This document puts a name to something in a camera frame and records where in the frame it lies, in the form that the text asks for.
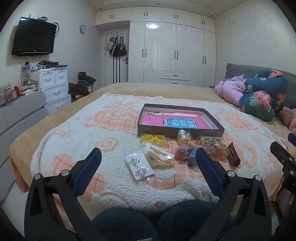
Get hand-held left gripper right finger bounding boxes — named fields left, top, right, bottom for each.
left=192, top=147, right=281, bottom=241

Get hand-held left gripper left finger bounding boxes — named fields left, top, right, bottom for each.
left=24, top=147, right=109, bottom=241

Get small blue box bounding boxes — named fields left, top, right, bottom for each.
left=187, top=154, right=200, bottom=168

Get sheer dotted bow hair clip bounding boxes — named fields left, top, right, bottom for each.
left=192, top=138, right=229, bottom=161

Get maroon hair clip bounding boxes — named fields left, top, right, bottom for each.
left=227, top=141, right=241, bottom=167

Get pink pompom hair tie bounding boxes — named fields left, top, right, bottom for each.
left=174, top=144, right=192, bottom=160

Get small clear packet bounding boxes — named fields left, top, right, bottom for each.
left=177, top=129, right=191, bottom=144

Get shallow brown cardboard box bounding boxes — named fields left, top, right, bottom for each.
left=137, top=103, right=225, bottom=139

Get white hair claw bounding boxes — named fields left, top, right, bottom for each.
left=144, top=143, right=174, bottom=168

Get pink fuzzy pillow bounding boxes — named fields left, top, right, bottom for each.
left=279, top=107, right=296, bottom=135

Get white and orange fleece blanket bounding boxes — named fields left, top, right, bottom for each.
left=30, top=93, right=289, bottom=216

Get dark blue floral quilt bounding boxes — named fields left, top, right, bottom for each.
left=239, top=69, right=289, bottom=122

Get white earring card packet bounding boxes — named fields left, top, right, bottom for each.
left=125, top=151, right=155, bottom=184

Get person's right leg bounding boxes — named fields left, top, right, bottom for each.
left=157, top=200, right=221, bottom=241

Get person's leg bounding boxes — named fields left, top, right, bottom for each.
left=92, top=209, right=160, bottom=241
left=157, top=200, right=221, bottom=241

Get yellow bangles in clear bag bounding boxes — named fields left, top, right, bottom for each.
left=140, top=134, right=170, bottom=146

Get person's left leg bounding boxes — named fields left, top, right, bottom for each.
left=92, top=209, right=160, bottom=241

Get pink quilt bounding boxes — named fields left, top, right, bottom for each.
left=215, top=74, right=249, bottom=108

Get pink book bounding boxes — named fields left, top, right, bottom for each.
left=142, top=111, right=212, bottom=129

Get pile of dark clothes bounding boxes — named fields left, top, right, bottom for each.
left=69, top=71, right=96, bottom=102

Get white drawer cabinet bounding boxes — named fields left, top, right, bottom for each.
left=31, top=64, right=72, bottom=114

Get grey pillow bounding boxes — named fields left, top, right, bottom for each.
left=224, top=63, right=296, bottom=109

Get grey upholstered chair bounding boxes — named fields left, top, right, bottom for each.
left=0, top=91, right=49, bottom=193

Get bed with tan cover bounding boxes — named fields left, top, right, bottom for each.
left=9, top=82, right=296, bottom=209

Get cluttered side table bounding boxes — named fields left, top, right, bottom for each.
left=14, top=62, right=38, bottom=96

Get white door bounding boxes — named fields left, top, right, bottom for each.
left=101, top=29, right=130, bottom=87

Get black striped hanging bag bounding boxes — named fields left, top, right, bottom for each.
left=110, top=36, right=121, bottom=57

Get black hanging handbag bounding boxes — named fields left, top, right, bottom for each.
left=119, top=36, right=127, bottom=56

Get white wardrobe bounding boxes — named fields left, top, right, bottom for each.
left=95, top=6, right=216, bottom=88

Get black flat television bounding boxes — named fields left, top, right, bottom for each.
left=11, top=17, right=57, bottom=56

